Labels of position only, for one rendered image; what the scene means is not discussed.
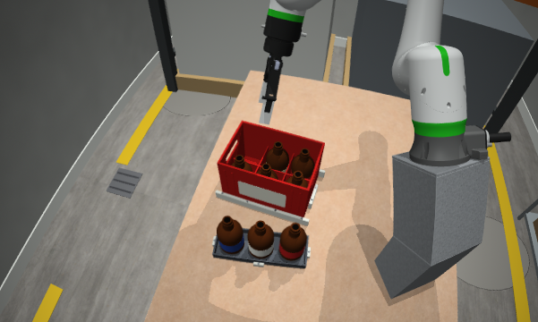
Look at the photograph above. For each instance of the red plastic crate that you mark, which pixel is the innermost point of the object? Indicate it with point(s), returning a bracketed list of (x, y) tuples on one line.
[(253, 143)]

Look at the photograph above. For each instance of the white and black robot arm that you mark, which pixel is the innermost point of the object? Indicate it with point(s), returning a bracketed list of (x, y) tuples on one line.
[(434, 73)]

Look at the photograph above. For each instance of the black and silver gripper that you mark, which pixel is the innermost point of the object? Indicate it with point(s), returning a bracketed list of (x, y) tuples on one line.
[(272, 76)]

